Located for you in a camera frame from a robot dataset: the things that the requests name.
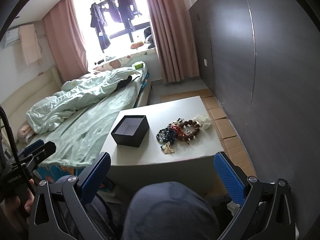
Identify brown wooden bead bracelet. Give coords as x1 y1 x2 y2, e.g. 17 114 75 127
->
177 119 201 141

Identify red bead bracelet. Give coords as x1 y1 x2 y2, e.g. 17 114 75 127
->
167 121 186 143

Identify black open jewelry box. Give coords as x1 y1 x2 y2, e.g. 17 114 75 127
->
111 115 149 148

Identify person's left hand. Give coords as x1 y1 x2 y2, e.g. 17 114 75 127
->
1 188 34 232

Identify flattened cardboard sheets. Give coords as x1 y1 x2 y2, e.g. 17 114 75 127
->
160 89 256 176

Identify bed with green sheet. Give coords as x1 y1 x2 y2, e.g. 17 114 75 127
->
2 66 149 168

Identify light green duvet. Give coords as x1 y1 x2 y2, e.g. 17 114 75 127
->
26 67 142 134

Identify cream butterfly brooch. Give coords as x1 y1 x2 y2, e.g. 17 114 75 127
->
161 142 175 154

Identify green tissue pack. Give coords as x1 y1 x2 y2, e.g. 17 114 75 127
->
132 62 144 69

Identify cream hanging towel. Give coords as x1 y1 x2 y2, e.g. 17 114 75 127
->
18 24 42 66

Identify white air conditioner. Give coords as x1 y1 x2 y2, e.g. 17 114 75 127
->
5 27 21 47

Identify pink right curtain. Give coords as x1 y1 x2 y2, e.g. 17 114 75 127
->
147 0 200 82

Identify pink curtain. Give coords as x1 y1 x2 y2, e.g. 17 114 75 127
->
43 0 88 81
147 0 200 82

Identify pink left curtain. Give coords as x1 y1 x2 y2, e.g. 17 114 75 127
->
43 0 88 81

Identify dark hanging clothes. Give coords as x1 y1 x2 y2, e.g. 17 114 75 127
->
90 0 142 51

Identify black camera cable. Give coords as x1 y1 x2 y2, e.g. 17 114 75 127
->
0 104 25 181

